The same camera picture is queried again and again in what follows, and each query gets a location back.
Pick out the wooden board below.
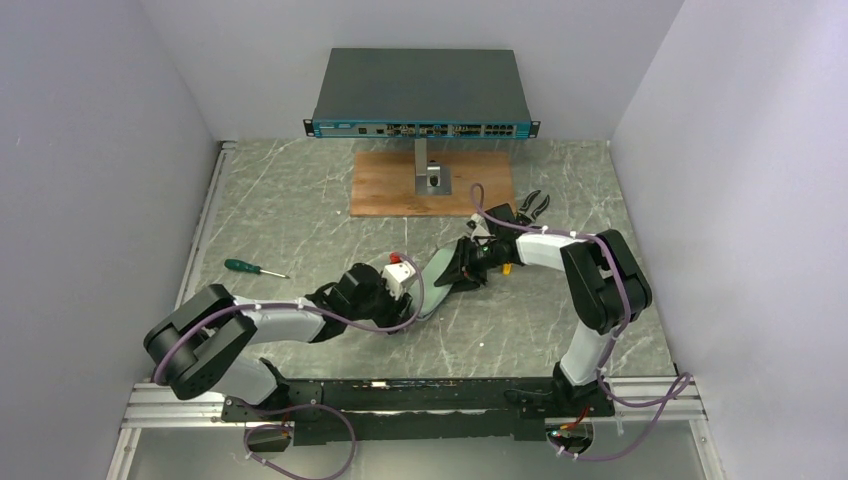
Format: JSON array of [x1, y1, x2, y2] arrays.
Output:
[[350, 151, 516, 217]]

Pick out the metal bracket stand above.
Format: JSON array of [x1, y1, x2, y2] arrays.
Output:
[[414, 138, 452, 196]]

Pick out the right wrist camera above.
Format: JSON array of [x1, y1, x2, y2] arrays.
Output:
[[466, 213, 491, 244]]

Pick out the network switch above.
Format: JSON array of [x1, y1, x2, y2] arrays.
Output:
[[303, 48, 541, 140]]

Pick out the black handled pliers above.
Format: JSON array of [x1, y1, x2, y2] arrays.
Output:
[[515, 190, 551, 226]]

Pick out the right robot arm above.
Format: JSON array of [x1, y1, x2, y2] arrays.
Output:
[[425, 204, 653, 402]]

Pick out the green handled screwdriver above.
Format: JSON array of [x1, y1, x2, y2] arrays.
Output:
[[223, 258, 289, 279]]

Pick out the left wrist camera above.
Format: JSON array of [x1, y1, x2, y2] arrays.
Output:
[[381, 252, 416, 300]]

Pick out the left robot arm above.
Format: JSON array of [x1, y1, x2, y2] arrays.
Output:
[[143, 259, 423, 406]]

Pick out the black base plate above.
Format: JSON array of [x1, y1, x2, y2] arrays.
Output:
[[221, 377, 615, 446]]

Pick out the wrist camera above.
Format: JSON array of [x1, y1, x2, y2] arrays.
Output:
[[466, 213, 491, 244], [381, 252, 416, 300]]

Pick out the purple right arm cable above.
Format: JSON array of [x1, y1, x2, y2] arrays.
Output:
[[468, 183, 694, 463]]

